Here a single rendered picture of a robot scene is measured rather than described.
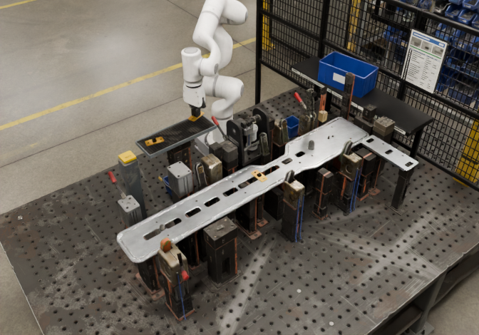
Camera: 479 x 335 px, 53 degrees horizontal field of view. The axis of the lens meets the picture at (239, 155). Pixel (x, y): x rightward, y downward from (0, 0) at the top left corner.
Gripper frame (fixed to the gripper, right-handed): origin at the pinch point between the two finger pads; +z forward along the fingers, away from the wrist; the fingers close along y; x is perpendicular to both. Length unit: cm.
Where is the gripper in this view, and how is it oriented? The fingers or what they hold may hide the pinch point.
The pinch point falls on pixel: (195, 111)
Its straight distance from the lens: 228.2
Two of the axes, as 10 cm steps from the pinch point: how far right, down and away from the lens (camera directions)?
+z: 0.1, 7.7, 6.3
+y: 8.2, 3.5, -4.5
